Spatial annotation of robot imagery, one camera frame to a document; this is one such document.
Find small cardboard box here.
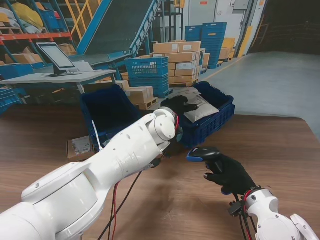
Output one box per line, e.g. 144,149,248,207
66,135,96,161

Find white padded mailer bag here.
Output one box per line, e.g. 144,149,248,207
178,87,221,124

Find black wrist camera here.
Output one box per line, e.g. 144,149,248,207
228,201,245,217
174,126,185,143

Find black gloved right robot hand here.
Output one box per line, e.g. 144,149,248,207
203,153,258,197

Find blue bin labelled bagged parcels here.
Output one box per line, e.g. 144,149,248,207
161,81,236,151

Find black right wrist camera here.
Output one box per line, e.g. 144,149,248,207
228,201,245,217

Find red black arm cable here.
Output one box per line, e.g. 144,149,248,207
236,189,258,240
98,112,181,240

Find blue bin labelled boxed parcels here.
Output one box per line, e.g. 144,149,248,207
79,84,144,154

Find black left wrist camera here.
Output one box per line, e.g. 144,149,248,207
174,126,185,143

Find red black left arm cable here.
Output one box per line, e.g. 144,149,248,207
98,112,181,240

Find red black right arm cable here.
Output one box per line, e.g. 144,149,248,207
236,189,258,240

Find black and blue barcode scanner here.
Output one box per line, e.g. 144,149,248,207
186,146,232,196

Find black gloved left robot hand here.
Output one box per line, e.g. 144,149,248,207
162,96,198,119

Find white cable tie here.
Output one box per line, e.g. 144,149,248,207
91,119,104,153

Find printed warehouse backdrop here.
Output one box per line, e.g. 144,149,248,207
0,0,320,143

